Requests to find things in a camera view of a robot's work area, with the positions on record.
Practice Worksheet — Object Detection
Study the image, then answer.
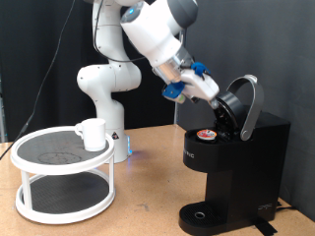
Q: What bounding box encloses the white ceramic mug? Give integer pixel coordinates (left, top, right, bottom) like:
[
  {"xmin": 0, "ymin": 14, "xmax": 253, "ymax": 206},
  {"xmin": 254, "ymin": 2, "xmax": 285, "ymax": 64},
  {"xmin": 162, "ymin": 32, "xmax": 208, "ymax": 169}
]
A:
[{"xmin": 74, "ymin": 117, "xmax": 108, "ymax": 152}]

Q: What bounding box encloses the white two-tier turntable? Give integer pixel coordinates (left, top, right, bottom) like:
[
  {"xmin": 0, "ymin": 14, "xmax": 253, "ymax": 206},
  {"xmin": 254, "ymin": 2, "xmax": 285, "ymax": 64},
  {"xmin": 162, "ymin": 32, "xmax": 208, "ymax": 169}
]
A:
[{"xmin": 9, "ymin": 126, "xmax": 117, "ymax": 226}]

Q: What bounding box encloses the wrist camera on blue mount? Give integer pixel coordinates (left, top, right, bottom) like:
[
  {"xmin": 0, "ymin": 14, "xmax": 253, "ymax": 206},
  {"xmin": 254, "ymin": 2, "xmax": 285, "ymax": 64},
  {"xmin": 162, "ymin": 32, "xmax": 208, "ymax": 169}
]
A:
[{"xmin": 160, "ymin": 81, "xmax": 187, "ymax": 105}]

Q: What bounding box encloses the black power cord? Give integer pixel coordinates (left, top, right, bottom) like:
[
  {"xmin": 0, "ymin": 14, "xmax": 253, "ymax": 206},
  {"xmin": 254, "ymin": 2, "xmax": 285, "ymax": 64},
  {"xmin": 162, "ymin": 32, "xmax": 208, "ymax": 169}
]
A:
[{"xmin": 275, "ymin": 200, "xmax": 298, "ymax": 212}]

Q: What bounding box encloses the grey metal frame pole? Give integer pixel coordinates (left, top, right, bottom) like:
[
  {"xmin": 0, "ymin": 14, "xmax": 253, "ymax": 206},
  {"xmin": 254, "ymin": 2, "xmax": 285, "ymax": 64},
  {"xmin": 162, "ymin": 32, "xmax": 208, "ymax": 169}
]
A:
[{"xmin": 173, "ymin": 26, "xmax": 189, "ymax": 126}]

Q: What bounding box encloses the white K-cup coffee pod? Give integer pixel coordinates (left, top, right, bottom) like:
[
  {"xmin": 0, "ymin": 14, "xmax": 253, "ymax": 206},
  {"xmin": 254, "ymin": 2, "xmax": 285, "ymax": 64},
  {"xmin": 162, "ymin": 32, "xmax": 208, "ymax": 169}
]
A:
[{"xmin": 195, "ymin": 128, "xmax": 219, "ymax": 143}]

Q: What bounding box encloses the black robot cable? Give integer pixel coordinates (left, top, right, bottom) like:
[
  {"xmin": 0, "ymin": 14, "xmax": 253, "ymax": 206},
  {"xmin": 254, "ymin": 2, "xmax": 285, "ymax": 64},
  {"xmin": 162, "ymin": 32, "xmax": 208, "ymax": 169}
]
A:
[{"xmin": 0, "ymin": 0, "xmax": 146, "ymax": 161}]

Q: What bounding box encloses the black backdrop curtain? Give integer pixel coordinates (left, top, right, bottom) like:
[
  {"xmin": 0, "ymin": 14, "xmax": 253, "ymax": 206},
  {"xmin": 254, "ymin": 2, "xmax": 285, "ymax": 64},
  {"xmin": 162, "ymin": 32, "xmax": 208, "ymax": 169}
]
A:
[{"xmin": 0, "ymin": 0, "xmax": 182, "ymax": 144}]

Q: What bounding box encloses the black Keurig coffee machine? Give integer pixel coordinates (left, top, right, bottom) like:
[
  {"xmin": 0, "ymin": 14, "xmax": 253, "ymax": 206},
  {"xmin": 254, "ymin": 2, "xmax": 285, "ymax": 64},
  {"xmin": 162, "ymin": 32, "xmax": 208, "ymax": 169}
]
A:
[{"xmin": 178, "ymin": 74, "xmax": 291, "ymax": 236}]

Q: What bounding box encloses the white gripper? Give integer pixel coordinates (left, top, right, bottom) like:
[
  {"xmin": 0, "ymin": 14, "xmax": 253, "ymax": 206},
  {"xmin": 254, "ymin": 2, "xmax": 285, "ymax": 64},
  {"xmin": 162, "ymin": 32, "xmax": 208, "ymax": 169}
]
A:
[{"xmin": 179, "ymin": 68, "xmax": 221, "ymax": 111}]

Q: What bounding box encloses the blue cable clip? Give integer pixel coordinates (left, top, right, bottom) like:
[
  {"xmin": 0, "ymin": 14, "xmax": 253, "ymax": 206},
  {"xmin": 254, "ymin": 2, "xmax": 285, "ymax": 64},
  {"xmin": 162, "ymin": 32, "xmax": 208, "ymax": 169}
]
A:
[{"xmin": 190, "ymin": 61, "xmax": 212, "ymax": 78}]

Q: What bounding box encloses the grey metal post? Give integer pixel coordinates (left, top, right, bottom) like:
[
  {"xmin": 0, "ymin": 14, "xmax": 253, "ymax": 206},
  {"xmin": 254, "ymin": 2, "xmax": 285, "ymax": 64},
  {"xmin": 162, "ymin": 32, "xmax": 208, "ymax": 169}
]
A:
[{"xmin": 0, "ymin": 73, "xmax": 7, "ymax": 144}]

